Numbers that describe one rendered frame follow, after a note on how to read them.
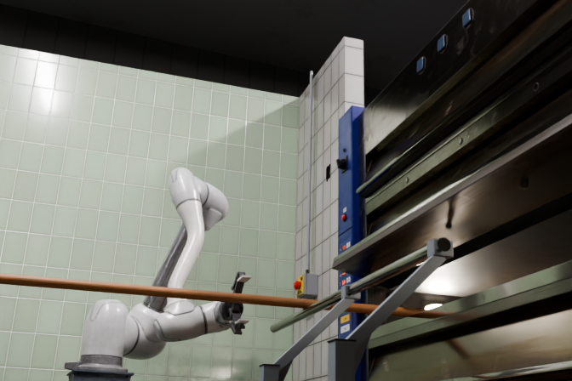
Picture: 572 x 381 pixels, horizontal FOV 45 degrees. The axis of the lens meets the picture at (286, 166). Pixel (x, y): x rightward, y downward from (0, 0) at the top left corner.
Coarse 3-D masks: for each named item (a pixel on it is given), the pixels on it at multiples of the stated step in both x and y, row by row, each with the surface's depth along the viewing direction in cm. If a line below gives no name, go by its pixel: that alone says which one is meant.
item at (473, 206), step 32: (512, 160) 161; (544, 160) 158; (448, 192) 187; (480, 192) 179; (512, 192) 175; (544, 192) 172; (416, 224) 207; (480, 224) 197; (352, 256) 245; (384, 256) 238
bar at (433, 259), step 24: (432, 240) 143; (408, 264) 155; (432, 264) 141; (360, 288) 179; (408, 288) 138; (312, 312) 211; (336, 312) 182; (384, 312) 134; (312, 336) 178; (360, 336) 131; (288, 360) 174; (336, 360) 127; (360, 360) 130
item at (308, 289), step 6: (306, 276) 318; (312, 276) 319; (300, 282) 320; (306, 282) 317; (312, 282) 318; (300, 288) 319; (306, 288) 316; (312, 288) 317; (300, 294) 318; (306, 294) 316; (312, 294) 316
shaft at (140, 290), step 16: (64, 288) 202; (80, 288) 203; (96, 288) 204; (112, 288) 205; (128, 288) 207; (144, 288) 208; (160, 288) 210; (176, 288) 211; (272, 304) 219; (288, 304) 220; (304, 304) 221; (352, 304) 226; (368, 304) 228
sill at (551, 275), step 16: (544, 272) 167; (560, 272) 161; (496, 288) 185; (512, 288) 178; (528, 288) 172; (448, 304) 207; (464, 304) 199; (480, 304) 191; (400, 320) 235; (416, 320) 224; (432, 320) 215
